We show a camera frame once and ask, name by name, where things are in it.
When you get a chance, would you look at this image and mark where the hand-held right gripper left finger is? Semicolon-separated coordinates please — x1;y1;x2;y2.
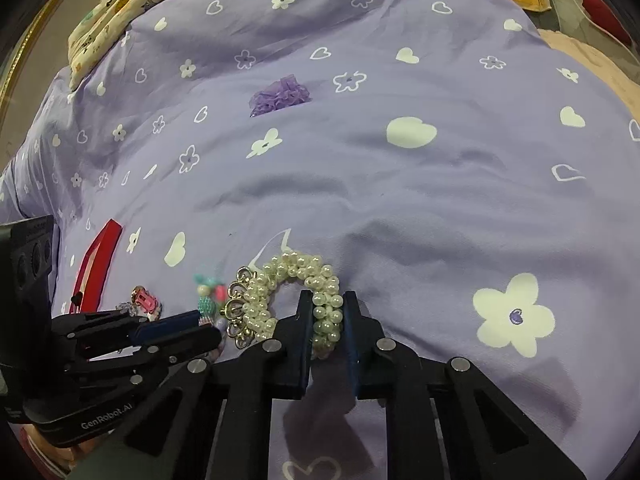
70;290;316;480

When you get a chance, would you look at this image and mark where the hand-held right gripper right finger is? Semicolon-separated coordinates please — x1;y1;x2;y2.
344;291;588;480

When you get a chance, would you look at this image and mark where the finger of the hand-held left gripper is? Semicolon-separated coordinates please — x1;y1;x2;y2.
51;308;202;349
64;327;224;375

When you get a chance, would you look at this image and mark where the colourful bead bracelet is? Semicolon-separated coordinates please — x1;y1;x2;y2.
194;272;228;331

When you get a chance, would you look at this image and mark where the pearl bracelet gold charm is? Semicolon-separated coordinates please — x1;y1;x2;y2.
225;250;346;358

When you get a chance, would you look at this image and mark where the red shallow box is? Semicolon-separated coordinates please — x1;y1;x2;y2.
74;219;123;313

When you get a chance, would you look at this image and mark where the person's left hand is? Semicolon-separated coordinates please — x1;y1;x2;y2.
20;425;98;477

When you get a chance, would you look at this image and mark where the pink hair accessory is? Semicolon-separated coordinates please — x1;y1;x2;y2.
116;285;163;321

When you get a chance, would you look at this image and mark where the purple flower print blanket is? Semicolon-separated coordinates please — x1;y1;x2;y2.
0;0;640;480

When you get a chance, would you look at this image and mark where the purple organza scrunchie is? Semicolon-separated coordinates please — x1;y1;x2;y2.
248;74;312;118

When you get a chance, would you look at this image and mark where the cartoon print pillow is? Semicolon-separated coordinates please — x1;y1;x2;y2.
67;0;193;92

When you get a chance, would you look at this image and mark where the peach sheet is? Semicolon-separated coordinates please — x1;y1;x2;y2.
537;29;640;126

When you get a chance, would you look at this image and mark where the red pillow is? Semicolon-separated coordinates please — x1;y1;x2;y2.
581;0;635;47

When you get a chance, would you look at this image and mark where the gold picture frame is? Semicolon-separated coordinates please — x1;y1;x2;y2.
0;0;101;111

